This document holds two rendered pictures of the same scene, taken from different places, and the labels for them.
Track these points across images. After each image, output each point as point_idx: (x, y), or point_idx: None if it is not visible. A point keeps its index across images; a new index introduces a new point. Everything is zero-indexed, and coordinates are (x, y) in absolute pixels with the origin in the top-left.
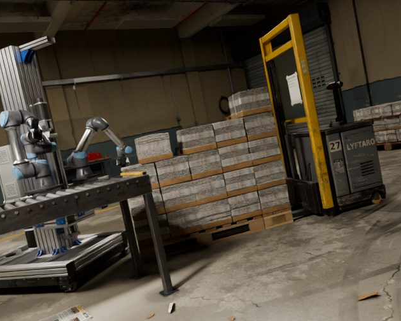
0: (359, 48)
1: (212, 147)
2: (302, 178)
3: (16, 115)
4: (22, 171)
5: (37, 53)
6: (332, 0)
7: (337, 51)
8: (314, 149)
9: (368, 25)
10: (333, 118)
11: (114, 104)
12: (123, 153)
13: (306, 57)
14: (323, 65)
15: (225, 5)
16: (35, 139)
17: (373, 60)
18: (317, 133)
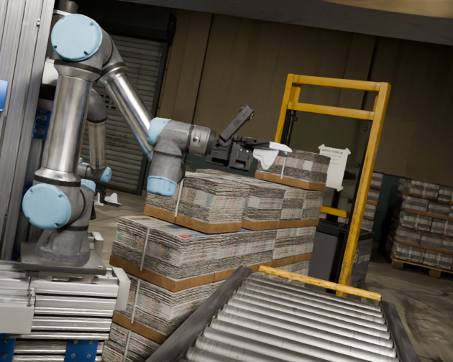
0: (197, 91)
1: (275, 226)
2: None
3: (108, 45)
4: (72, 207)
5: None
6: (184, 19)
7: (167, 81)
8: (349, 258)
9: (215, 71)
10: (131, 158)
11: None
12: (88, 177)
13: (379, 141)
14: (143, 88)
15: None
16: (250, 164)
17: (206, 113)
18: (357, 238)
